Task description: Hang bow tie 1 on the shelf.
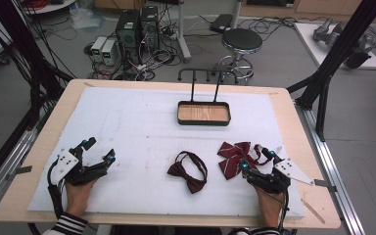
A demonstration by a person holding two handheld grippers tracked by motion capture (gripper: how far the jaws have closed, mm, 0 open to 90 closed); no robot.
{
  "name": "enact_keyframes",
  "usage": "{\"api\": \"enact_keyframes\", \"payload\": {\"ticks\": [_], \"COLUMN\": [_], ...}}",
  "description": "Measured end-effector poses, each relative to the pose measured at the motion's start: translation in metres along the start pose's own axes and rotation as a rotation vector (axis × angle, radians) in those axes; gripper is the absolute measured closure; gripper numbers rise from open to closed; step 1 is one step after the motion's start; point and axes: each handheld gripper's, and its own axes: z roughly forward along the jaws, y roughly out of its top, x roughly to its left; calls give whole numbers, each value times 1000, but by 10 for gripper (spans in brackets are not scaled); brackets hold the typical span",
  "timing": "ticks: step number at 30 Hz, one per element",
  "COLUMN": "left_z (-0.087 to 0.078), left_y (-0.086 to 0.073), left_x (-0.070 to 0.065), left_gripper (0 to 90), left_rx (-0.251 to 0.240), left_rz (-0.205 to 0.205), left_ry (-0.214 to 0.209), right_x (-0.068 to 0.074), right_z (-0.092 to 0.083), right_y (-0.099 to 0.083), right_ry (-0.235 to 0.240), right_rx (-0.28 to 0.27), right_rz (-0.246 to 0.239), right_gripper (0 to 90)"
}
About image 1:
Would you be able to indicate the black computer tower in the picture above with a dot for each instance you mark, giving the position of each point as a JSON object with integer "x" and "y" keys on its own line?
{"x": 150, "y": 27}
{"x": 128, "y": 36}

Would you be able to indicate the person's right hand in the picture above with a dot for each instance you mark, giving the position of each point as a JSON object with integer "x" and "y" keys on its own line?
{"x": 269, "y": 205}

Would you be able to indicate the clear plastic bag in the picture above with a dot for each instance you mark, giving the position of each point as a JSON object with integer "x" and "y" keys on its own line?
{"x": 86, "y": 19}

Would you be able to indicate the white round table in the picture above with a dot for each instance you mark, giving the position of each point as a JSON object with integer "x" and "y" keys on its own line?
{"x": 50, "y": 6}

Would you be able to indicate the aluminium rail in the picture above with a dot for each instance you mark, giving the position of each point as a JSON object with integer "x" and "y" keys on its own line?
{"x": 333, "y": 169}
{"x": 9, "y": 163}

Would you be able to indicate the black round stool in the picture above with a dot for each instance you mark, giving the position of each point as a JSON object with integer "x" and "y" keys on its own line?
{"x": 241, "y": 39}

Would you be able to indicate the black flat box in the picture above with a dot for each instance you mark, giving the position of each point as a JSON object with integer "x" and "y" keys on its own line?
{"x": 221, "y": 23}

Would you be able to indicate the white foam mat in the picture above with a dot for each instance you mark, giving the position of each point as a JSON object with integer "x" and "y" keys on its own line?
{"x": 143, "y": 147}

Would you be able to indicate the thin wooden stick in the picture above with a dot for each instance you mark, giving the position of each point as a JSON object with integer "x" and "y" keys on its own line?
{"x": 312, "y": 210}

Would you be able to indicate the black metal frame post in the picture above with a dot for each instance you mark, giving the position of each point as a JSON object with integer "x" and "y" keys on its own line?
{"x": 19, "y": 42}
{"x": 339, "y": 49}

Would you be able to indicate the grey metal clip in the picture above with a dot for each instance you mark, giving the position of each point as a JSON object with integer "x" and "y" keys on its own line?
{"x": 324, "y": 184}
{"x": 21, "y": 170}

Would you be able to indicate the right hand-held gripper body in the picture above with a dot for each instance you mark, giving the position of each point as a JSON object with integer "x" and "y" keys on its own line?
{"x": 292, "y": 171}

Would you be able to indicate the striped red ribbon bow tie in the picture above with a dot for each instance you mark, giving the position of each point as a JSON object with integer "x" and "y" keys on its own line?
{"x": 231, "y": 163}

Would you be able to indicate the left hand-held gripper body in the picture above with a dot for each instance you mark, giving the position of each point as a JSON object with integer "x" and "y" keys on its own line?
{"x": 66, "y": 164}

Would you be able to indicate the white power supply unit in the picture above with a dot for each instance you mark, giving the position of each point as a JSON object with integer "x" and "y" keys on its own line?
{"x": 109, "y": 52}
{"x": 98, "y": 47}

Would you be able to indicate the black rack with wooden tray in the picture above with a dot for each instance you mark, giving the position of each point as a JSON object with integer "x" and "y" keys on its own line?
{"x": 204, "y": 113}

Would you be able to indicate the person's left hand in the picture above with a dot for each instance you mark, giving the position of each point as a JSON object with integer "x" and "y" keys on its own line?
{"x": 77, "y": 199}

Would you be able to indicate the dark red bow tie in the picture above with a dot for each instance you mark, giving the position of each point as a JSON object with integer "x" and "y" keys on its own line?
{"x": 178, "y": 169}

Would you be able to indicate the grey metal table leg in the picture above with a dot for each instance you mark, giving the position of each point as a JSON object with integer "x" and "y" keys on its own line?
{"x": 183, "y": 36}

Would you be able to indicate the white floor board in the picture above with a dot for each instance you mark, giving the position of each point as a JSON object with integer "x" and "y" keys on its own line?
{"x": 310, "y": 39}

